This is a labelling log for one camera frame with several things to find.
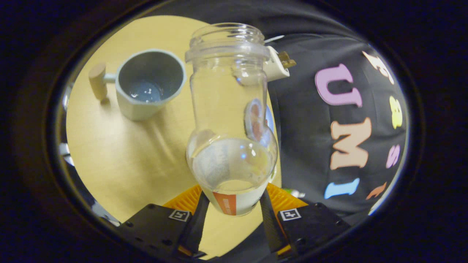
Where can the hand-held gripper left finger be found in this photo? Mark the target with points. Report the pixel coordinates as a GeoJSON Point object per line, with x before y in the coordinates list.
{"type": "Point", "coordinates": [195, 228]}

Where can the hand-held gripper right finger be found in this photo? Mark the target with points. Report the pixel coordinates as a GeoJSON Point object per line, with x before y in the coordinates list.
{"type": "Point", "coordinates": [272, 226]}

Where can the clear glass juice bottle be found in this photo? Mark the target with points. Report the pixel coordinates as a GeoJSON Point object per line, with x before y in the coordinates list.
{"type": "Point", "coordinates": [228, 109]}

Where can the wooden table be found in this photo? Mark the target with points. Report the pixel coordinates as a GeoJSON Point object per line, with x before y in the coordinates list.
{"type": "Point", "coordinates": [128, 160]}

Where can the white power plug adapter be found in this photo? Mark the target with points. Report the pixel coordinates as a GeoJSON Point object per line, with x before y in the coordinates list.
{"type": "Point", "coordinates": [275, 67]}

